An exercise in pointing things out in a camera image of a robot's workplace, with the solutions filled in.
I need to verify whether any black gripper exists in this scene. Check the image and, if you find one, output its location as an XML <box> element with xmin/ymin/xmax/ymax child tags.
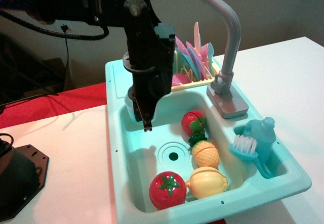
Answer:
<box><xmin>123</xmin><ymin>54</ymin><xmax>173</xmax><ymax>132</ymax></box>

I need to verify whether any light blue plastic cup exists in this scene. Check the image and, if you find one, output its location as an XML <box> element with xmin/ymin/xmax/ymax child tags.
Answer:
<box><xmin>124</xmin><ymin>87</ymin><xmax>158</xmax><ymax>123</ymax></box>

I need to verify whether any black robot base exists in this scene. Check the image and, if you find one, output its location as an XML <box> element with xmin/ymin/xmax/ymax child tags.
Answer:
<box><xmin>1</xmin><ymin>133</ymin><xmax>49</xmax><ymax>221</ymax></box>

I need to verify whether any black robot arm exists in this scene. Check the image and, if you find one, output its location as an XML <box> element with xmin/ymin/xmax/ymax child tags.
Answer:
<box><xmin>1</xmin><ymin>0</ymin><xmax>175</xmax><ymax>131</ymax></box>

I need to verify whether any mint green toy sink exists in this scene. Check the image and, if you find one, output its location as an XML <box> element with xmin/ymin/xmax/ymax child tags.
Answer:
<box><xmin>105</xmin><ymin>60</ymin><xmax>311</xmax><ymax>223</ymax></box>

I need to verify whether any toy strawberry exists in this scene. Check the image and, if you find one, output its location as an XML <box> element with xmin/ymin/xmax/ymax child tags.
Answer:
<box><xmin>181</xmin><ymin>110</ymin><xmax>207</xmax><ymax>135</ymax></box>

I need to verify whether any magenta bowl in rack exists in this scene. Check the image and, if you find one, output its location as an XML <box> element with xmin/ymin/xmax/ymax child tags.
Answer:
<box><xmin>172</xmin><ymin>73</ymin><xmax>191</xmax><ymax>86</ymax></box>

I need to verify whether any yellow dish rack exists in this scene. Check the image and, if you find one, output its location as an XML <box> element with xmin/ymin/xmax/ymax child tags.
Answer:
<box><xmin>172</xmin><ymin>51</ymin><xmax>220</xmax><ymax>92</ymax></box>

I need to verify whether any toy pineapple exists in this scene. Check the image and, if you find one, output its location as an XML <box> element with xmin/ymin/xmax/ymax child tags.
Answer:
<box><xmin>188</xmin><ymin>133</ymin><xmax>220</xmax><ymax>168</ymax></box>

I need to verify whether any toy tomato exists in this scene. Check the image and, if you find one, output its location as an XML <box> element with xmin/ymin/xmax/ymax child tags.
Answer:
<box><xmin>149</xmin><ymin>171</ymin><xmax>187</xmax><ymax>210</ymax></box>

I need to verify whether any blue toy plate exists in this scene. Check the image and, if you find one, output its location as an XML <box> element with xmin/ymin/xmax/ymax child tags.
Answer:
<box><xmin>175</xmin><ymin>47</ymin><xmax>195</xmax><ymax>71</ymax></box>

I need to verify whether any purple toy plate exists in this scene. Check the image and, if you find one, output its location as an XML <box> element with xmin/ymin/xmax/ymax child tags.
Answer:
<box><xmin>186</xmin><ymin>42</ymin><xmax>205</xmax><ymax>80</ymax></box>

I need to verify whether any grey toy faucet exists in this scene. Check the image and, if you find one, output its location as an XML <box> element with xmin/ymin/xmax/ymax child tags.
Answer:
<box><xmin>201</xmin><ymin>0</ymin><xmax>249</xmax><ymax>119</ymax></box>

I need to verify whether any pink toy plate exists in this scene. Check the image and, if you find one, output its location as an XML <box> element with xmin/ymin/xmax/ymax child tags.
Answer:
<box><xmin>175</xmin><ymin>37</ymin><xmax>200</xmax><ymax>81</ymax></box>

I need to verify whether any toy lemon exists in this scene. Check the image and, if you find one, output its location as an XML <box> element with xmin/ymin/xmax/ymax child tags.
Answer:
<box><xmin>185</xmin><ymin>166</ymin><xmax>228</xmax><ymax>199</ymax></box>

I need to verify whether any pink toy fork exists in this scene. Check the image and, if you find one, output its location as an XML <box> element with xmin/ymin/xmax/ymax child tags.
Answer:
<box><xmin>200</xmin><ymin>44</ymin><xmax>209</xmax><ymax>69</ymax></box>

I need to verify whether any red cloth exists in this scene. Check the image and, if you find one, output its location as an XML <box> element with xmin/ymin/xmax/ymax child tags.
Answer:
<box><xmin>1</xmin><ymin>83</ymin><xmax>106</xmax><ymax>128</ymax></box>

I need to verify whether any blue toy fork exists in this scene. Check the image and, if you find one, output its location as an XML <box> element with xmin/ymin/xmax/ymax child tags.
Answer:
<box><xmin>207</xmin><ymin>42</ymin><xmax>215</xmax><ymax>77</ymax></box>

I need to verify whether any peach toy knife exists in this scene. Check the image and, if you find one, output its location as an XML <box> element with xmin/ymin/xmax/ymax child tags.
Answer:
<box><xmin>194</xmin><ymin>22</ymin><xmax>201</xmax><ymax>54</ymax></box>

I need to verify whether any cardboard box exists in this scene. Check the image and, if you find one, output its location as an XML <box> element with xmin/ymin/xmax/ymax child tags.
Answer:
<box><xmin>23</xmin><ymin>58</ymin><xmax>75</xmax><ymax>97</ymax></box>

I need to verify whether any blue scrub brush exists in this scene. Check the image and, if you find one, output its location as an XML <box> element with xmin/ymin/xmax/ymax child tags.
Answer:
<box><xmin>228</xmin><ymin>135</ymin><xmax>274</xmax><ymax>179</ymax></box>

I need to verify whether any blue soap bottle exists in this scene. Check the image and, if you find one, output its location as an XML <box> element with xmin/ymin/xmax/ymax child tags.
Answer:
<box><xmin>243</xmin><ymin>117</ymin><xmax>276</xmax><ymax>165</ymax></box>

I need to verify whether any black braided cable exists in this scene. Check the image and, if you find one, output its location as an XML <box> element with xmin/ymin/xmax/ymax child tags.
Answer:
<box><xmin>0</xmin><ymin>10</ymin><xmax>109</xmax><ymax>41</ymax></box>

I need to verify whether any black power cord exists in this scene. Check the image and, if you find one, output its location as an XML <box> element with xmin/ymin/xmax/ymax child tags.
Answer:
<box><xmin>60</xmin><ymin>24</ymin><xmax>70</xmax><ymax>88</ymax></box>

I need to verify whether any white wall outlet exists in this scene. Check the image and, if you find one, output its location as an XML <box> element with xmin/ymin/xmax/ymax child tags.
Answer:
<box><xmin>56</xmin><ymin>22</ymin><xmax>76</xmax><ymax>42</ymax></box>

